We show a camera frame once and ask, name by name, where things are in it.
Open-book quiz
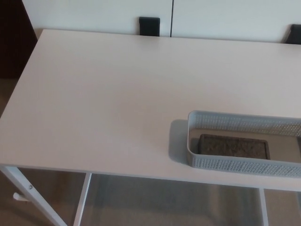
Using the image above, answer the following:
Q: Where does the grey felt board eraser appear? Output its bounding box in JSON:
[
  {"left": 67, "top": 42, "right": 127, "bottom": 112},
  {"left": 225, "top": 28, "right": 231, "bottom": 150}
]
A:
[{"left": 198, "top": 133, "right": 269, "bottom": 159}]

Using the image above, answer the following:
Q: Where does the white desk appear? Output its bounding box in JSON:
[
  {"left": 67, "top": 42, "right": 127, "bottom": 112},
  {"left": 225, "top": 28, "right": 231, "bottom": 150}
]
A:
[{"left": 0, "top": 28, "right": 301, "bottom": 226}]

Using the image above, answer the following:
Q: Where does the white desk hook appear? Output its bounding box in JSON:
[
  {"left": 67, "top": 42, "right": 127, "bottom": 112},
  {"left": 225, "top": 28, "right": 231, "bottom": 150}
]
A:
[{"left": 12, "top": 192, "right": 29, "bottom": 202}]

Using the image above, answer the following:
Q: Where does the grey perforated plastic basket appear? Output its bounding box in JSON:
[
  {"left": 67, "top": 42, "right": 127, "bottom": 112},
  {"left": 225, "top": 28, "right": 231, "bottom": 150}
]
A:
[{"left": 186, "top": 110, "right": 301, "bottom": 178}]

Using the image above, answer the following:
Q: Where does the white cabinet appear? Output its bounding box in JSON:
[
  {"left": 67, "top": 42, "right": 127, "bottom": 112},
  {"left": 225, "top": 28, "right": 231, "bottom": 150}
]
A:
[{"left": 22, "top": 0, "right": 301, "bottom": 45}]

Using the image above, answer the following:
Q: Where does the dark brown door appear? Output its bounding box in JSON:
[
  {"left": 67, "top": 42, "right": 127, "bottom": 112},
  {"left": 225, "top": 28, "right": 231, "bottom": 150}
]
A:
[{"left": 0, "top": 0, "right": 39, "bottom": 80}]

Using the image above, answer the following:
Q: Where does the black cabinet handle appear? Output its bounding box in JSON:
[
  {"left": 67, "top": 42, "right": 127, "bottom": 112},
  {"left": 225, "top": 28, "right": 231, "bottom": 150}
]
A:
[
  {"left": 285, "top": 24, "right": 301, "bottom": 45},
  {"left": 138, "top": 16, "right": 161, "bottom": 37}
]

